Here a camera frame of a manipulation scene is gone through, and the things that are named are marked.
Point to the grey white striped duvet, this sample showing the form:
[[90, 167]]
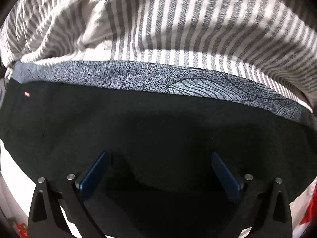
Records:
[[198, 17]]

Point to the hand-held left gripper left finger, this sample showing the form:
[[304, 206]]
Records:
[[94, 173]]

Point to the blue-grey patterned cloth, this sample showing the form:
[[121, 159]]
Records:
[[148, 76]]

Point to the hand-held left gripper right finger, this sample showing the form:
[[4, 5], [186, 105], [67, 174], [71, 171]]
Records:
[[225, 176]]

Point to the red plastic bag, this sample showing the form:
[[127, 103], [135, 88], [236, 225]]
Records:
[[309, 215]]

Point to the small red object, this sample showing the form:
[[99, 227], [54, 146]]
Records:
[[21, 228]]

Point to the black pants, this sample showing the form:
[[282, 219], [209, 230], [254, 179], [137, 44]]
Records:
[[148, 119]]

